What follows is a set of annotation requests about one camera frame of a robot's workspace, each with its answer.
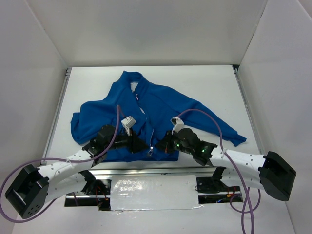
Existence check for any silver zipper pull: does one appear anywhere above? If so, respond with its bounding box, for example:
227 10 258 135
147 146 154 156

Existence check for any blue zip-up fleece jacket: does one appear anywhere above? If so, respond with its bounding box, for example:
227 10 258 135
71 71 247 162

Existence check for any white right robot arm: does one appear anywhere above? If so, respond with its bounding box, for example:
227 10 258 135
156 128 296 201

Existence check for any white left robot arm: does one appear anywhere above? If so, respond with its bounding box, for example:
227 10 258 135
5 125 149 219

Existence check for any white foil-taped front panel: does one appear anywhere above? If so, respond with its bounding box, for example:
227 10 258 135
110 175 200 211

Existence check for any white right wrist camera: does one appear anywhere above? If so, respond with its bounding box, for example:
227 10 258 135
171 117 184 134

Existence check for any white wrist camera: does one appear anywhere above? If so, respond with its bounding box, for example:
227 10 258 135
171 117 184 134
121 116 136 135

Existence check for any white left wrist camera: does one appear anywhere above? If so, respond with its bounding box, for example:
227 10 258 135
121 116 136 135

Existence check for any aluminium front rail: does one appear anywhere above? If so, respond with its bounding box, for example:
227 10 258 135
89 167 216 177

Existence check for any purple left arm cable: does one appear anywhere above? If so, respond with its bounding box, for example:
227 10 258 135
0 104 126 224

